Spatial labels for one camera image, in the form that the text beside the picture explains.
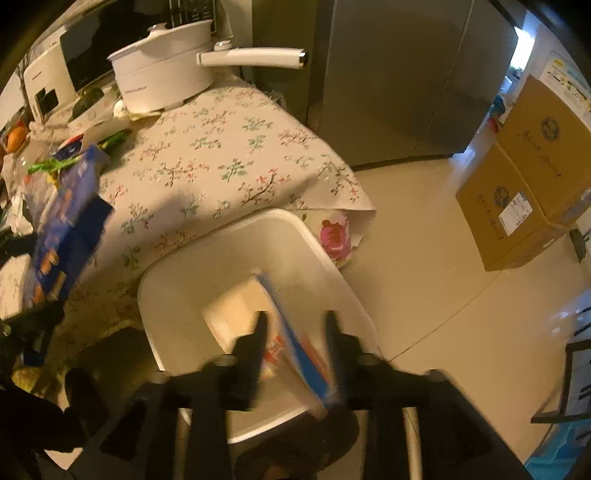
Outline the blue white carton box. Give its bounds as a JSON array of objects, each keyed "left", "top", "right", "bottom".
[{"left": 254, "top": 272, "right": 332, "bottom": 420}]

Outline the blue snack box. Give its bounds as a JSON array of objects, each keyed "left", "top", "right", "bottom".
[{"left": 22, "top": 145, "right": 113, "bottom": 308}]

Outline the green snack wrapper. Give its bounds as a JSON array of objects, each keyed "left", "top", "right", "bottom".
[{"left": 27, "top": 129, "right": 131, "bottom": 175}]

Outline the white plastic trash bin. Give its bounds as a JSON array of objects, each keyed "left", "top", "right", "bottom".
[{"left": 137, "top": 208, "right": 385, "bottom": 445}]

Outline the lower cardboard box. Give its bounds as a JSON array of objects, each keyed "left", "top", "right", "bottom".
[{"left": 456, "top": 143, "right": 567, "bottom": 272}]

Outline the cardboard box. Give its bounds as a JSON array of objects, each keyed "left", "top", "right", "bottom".
[
  {"left": 456, "top": 143, "right": 567, "bottom": 272},
  {"left": 497, "top": 76, "right": 590, "bottom": 227}
]

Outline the floral tablecloth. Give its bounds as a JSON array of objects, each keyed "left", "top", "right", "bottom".
[{"left": 47, "top": 76, "right": 376, "bottom": 366}]

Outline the upper cardboard box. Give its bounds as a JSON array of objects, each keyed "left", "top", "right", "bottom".
[{"left": 497, "top": 76, "right": 590, "bottom": 227}]

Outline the white electric cooking pot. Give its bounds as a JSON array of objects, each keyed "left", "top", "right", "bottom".
[{"left": 108, "top": 20, "right": 308, "bottom": 115}]

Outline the dark green squash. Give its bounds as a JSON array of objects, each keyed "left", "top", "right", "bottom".
[{"left": 70, "top": 87, "right": 104, "bottom": 121}]

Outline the large orange fruit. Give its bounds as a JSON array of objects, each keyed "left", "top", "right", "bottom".
[{"left": 6, "top": 125, "right": 28, "bottom": 153}]

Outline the white air fryer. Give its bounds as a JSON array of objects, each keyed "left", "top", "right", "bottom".
[{"left": 24, "top": 41, "right": 76, "bottom": 123}]

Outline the black microwave oven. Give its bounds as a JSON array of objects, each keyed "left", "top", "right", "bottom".
[{"left": 60, "top": 0, "right": 216, "bottom": 92}]

